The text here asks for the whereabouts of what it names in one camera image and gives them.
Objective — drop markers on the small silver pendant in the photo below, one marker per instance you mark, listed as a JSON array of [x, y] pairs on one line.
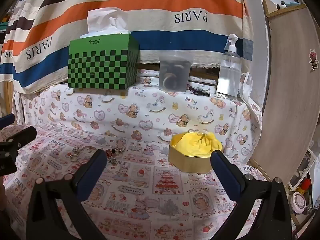
[[113, 161]]

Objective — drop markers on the wooden bed frame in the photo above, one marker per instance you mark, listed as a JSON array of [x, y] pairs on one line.
[[7, 97]]

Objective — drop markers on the clear spray bottle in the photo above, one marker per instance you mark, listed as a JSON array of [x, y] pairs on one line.
[[227, 75]]

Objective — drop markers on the gold hexagonal box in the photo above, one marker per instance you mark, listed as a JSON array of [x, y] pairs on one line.
[[185, 163]]

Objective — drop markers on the white paper sheet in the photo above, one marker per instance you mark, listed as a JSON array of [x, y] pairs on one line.
[[303, 165]]

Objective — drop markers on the dark coiled items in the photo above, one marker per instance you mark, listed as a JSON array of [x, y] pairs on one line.
[[175, 80]]

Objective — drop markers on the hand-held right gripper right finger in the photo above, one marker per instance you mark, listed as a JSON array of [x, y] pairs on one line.
[[225, 170]]

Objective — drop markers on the striped cloth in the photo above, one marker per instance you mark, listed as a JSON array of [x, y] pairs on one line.
[[150, 5]]

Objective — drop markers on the pink round case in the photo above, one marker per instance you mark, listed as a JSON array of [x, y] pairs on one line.
[[298, 202]]

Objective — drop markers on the small plush toy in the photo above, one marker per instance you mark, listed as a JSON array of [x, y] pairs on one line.
[[282, 5]]

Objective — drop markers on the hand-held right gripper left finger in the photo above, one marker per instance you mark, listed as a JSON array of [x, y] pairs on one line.
[[92, 170]]

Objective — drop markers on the green checkered tissue box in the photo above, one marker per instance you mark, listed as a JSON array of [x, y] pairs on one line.
[[100, 65]]

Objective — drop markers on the clear plastic cup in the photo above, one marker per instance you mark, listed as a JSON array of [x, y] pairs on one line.
[[175, 60]]

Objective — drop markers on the cartoon sticker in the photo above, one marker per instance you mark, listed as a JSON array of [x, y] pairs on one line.
[[313, 58]]

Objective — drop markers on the silver earring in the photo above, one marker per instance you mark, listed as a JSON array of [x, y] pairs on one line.
[[120, 150]]

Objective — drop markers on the pink printed cloth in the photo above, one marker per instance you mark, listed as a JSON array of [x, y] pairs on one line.
[[150, 200]]

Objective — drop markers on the thin silver bangle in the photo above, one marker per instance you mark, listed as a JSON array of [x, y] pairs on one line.
[[80, 150]]

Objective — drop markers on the dark purple lighter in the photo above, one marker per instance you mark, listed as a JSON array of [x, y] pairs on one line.
[[194, 90]]

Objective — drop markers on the bear printed blanket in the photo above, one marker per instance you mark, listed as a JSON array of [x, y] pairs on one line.
[[112, 105]]

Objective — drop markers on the wooden board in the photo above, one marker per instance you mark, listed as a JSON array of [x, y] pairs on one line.
[[287, 92]]

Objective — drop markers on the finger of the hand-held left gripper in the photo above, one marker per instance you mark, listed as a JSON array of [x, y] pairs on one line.
[[6, 121], [20, 137]]

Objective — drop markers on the yellow paper lining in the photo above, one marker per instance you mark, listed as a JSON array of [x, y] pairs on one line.
[[192, 145]]

